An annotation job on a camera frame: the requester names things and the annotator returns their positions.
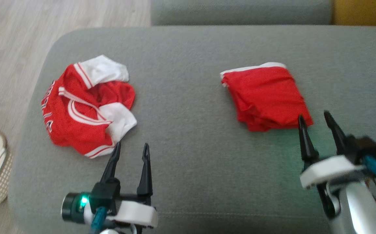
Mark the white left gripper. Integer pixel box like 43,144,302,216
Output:
100,142,159,229

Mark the grey sofa backrest cushion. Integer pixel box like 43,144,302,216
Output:
151,0,334,26

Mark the red garment with white trim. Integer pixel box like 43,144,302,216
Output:
220,62,314,132

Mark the grey fabric sofa seat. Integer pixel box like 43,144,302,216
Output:
7,25,376,234

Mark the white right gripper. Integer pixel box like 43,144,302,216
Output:
298,110,364,190

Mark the yellow pillow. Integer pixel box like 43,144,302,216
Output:
333,0,376,27

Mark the left arm cable blue plug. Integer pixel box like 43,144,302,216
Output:
90,206,108,234

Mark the red jersey with white sleeves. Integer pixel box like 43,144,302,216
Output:
41,55,138,159

